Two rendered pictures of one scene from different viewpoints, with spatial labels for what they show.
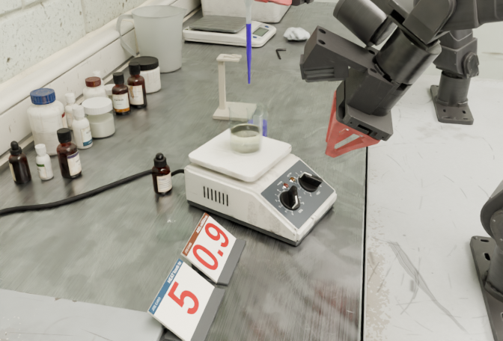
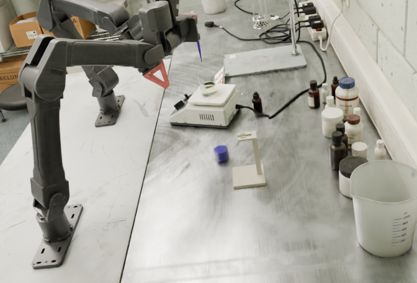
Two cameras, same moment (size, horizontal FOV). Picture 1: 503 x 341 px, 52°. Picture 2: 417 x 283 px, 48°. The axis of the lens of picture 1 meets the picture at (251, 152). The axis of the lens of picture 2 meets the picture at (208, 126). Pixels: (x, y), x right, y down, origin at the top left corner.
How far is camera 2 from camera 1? 1.98 m
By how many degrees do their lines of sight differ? 121
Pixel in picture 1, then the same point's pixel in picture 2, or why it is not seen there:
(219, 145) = (223, 92)
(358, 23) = not seen: hidden behind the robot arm
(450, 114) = (71, 210)
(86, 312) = (249, 71)
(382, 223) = (149, 123)
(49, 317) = (259, 67)
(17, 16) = (399, 58)
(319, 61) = not seen: hidden behind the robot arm
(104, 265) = (257, 83)
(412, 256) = (140, 113)
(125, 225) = (262, 94)
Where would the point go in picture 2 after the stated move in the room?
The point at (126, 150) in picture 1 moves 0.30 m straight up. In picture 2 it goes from (300, 125) to (291, 26)
